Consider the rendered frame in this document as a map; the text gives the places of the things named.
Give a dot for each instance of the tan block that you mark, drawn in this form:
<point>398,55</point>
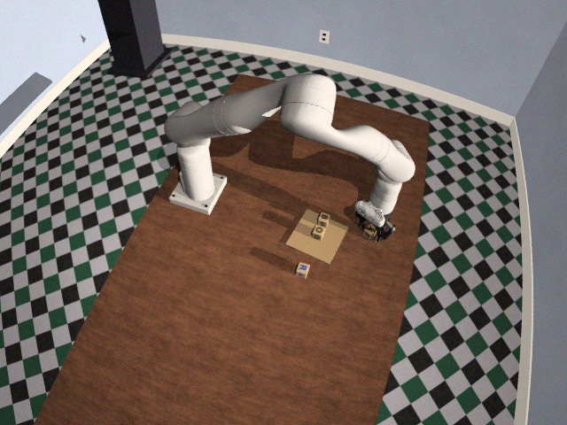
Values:
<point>318,232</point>
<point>323,219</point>
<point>369,231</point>
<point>302,270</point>

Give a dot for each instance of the tan flat mat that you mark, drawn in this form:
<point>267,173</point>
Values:
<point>324,250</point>

